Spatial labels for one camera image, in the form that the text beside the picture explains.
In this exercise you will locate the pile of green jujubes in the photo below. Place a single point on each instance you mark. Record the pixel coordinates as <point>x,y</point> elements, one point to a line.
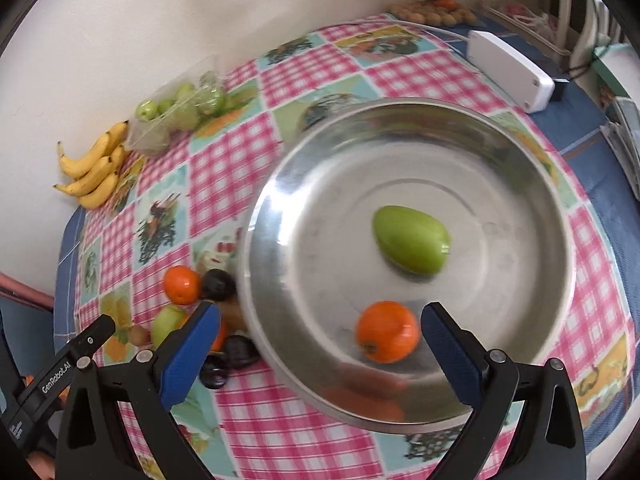
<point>187,110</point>

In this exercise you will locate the silver metal plate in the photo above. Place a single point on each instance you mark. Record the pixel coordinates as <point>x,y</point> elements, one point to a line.
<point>350,185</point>

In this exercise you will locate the yellow banana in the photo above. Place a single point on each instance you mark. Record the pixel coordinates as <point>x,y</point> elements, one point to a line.
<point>116,155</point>
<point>100,195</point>
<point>90,180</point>
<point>87,160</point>

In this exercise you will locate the white plastic device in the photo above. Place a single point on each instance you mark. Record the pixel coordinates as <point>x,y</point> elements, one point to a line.
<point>510,70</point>

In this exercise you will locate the small green mango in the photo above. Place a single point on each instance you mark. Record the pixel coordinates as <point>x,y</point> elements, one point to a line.
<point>410,240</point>

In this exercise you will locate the green-rimmed white board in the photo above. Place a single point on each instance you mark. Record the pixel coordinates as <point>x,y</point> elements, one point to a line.
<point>620,70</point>

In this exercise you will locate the white chair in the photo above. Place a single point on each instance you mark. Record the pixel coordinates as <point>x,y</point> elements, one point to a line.
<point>575,10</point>

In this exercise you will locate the brown kiwi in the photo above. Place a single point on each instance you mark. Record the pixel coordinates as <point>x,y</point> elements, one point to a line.
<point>137,334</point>
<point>232,310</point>

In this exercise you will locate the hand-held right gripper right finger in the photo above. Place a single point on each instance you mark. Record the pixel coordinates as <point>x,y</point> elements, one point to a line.
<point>452,355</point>

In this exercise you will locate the orange tangerine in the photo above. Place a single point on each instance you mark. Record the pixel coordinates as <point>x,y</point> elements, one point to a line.
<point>220,335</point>
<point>182,285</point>
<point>387,332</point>

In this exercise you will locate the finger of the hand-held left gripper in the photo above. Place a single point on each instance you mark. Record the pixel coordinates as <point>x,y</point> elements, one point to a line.
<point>97,332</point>

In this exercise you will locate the pink checkered tablecloth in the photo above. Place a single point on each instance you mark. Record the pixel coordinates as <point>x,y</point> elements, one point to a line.
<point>607,195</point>
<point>310,65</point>

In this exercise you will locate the clear plastic bag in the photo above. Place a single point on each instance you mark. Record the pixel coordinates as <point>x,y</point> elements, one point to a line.
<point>150,135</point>

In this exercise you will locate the large green mango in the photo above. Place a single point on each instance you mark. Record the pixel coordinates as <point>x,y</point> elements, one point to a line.
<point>167,325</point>

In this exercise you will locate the small orange fruit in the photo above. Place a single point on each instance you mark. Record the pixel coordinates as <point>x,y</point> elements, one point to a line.
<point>445,2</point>

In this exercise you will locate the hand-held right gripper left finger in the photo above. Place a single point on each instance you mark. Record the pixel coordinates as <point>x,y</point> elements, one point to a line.
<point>187,355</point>

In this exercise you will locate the pile of small brown fruits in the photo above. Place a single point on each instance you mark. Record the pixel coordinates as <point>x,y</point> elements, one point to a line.
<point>430,14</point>

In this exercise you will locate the pink plastic bag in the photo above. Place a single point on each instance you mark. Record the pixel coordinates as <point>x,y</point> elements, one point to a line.
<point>525,15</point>

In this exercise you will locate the black plug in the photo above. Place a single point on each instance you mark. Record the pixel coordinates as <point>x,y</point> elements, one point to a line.
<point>561,87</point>

